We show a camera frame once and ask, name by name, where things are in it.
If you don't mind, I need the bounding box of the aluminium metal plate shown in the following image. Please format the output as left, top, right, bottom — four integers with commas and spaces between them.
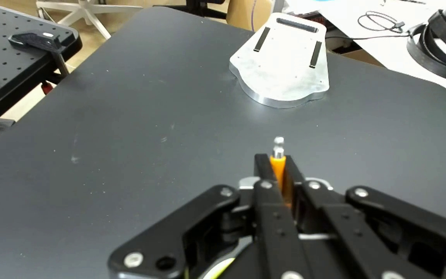
228, 11, 332, 111

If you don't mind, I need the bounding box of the black perforated breadboard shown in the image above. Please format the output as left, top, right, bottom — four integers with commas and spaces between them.
0, 0, 84, 137

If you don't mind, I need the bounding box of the black coiled strap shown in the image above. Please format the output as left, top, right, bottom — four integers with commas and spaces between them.
405, 2, 446, 83

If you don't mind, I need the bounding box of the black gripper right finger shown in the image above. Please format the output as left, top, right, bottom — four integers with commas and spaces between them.
284, 156, 446, 279

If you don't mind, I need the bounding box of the black cable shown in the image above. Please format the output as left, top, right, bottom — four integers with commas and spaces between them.
357, 10, 406, 36

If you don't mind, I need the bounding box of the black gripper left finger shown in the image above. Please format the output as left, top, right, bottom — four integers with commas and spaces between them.
108, 154, 314, 279

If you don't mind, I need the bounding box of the white chair base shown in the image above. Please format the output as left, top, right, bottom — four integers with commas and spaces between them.
35, 0, 149, 42

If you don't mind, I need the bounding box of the black clamp lever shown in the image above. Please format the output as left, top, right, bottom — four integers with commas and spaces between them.
8, 32, 73, 78

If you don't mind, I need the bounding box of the white side table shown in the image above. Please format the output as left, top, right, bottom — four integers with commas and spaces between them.
284, 0, 446, 97

